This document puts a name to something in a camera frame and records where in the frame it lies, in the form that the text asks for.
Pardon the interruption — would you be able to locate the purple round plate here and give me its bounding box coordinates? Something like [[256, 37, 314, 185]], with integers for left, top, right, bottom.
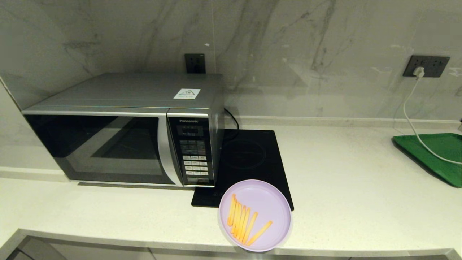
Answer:
[[219, 179, 292, 252]]

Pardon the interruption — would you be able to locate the silver Panasonic microwave oven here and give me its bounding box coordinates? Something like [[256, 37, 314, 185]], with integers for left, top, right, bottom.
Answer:
[[22, 72, 225, 188]]

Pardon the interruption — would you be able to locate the silver black microwave door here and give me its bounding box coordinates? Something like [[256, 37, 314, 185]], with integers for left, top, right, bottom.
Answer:
[[22, 110, 184, 187]]

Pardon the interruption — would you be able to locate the black microwave control panel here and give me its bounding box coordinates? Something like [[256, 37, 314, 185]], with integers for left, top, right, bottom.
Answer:
[[167, 113, 216, 187]]

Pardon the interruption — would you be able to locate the black induction cooktop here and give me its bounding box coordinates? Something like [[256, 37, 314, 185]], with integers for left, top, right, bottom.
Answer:
[[191, 129, 295, 212]]

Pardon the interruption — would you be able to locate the white warning sticker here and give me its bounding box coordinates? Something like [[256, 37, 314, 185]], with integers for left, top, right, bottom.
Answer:
[[173, 88, 201, 100]]

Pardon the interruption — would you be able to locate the orange french fry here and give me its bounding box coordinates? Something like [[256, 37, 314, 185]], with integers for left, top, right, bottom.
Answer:
[[243, 212, 258, 245], [227, 194, 236, 227], [247, 221, 274, 247], [240, 208, 251, 243], [236, 206, 247, 241], [234, 203, 243, 237], [230, 199, 240, 231]]

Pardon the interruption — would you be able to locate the grey base cabinet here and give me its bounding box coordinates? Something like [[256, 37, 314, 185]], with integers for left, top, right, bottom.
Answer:
[[0, 229, 462, 260]]

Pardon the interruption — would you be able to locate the green plastic tray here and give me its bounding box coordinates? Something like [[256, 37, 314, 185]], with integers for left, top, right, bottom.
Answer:
[[392, 133, 462, 188]]

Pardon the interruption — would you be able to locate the black cable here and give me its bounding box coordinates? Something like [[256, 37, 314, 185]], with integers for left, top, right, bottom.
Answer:
[[224, 108, 240, 141]]

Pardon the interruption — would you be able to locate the small black wall socket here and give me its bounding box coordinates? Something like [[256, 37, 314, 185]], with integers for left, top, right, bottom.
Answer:
[[184, 53, 206, 74]]

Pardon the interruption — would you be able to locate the white power cable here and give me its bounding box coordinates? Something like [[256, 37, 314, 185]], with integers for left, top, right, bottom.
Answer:
[[402, 78, 462, 166]]

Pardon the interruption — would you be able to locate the wide black wall socket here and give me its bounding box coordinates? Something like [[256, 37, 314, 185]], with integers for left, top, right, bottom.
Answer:
[[403, 55, 451, 78]]

